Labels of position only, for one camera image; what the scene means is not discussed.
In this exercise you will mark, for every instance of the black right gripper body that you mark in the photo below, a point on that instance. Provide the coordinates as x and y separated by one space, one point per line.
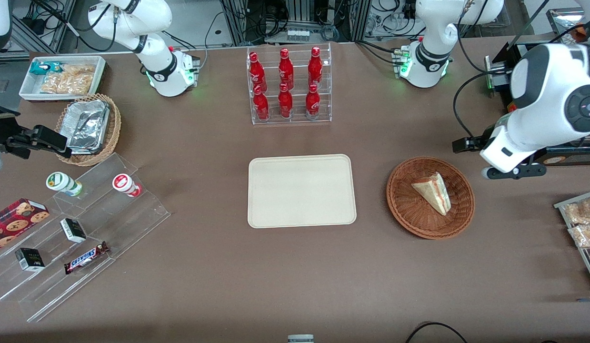
0 127

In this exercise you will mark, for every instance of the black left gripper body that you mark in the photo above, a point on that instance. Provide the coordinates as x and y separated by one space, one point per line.
478 142

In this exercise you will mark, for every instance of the triangle sandwich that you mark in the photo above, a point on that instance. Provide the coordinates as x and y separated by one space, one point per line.
435 193

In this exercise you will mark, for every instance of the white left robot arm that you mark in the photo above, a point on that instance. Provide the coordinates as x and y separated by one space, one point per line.
542 95

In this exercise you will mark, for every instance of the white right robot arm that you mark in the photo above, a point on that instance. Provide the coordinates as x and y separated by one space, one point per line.
154 52

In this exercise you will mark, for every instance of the light wicker basket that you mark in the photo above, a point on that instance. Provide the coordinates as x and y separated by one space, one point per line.
114 124

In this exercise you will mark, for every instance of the brown round wicker basket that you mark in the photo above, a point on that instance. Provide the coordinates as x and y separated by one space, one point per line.
409 209

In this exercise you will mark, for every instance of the grey metal snack tray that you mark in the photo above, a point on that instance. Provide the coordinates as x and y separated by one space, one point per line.
561 206

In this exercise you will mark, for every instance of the beige plastic tray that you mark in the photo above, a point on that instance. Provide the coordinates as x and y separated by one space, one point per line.
302 190

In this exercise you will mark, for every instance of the green lid cup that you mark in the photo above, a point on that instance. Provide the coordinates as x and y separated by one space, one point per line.
61 183

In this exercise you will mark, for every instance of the stacked foil containers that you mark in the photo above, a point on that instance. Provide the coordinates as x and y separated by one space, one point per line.
87 126

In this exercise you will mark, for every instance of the white rectangular bin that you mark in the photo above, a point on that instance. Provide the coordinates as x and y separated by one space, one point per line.
30 88

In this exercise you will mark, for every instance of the clear bag of crackers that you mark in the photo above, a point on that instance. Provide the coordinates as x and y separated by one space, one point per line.
68 81

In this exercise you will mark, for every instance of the red lid cup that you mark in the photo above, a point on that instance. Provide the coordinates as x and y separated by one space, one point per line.
124 184

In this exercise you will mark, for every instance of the teal snack packet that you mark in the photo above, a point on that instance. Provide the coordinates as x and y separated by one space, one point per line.
41 67

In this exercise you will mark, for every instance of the small black box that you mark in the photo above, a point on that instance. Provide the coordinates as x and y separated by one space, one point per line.
29 259
73 230

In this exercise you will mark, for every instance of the clear acrylic stepped stand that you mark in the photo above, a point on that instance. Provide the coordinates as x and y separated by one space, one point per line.
109 224

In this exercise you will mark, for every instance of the red cookie box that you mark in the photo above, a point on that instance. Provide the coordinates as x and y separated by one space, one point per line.
16 221

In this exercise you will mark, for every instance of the snickers chocolate bar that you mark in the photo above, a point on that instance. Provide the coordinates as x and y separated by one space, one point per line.
85 257

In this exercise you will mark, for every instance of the clear bag of pastry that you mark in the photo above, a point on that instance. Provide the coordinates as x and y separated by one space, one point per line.
583 210
585 236

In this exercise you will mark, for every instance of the red cola bottle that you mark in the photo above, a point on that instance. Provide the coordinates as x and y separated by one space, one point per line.
261 105
315 69
313 104
285 104
257 74
285 71

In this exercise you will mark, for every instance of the clear acrylic bottle rack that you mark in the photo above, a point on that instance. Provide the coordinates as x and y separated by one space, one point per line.
299 83

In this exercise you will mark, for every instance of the small grey device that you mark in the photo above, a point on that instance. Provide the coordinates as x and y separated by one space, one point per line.
300 338

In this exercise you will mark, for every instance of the aluminium frame rack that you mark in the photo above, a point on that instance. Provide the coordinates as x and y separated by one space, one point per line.
299 16

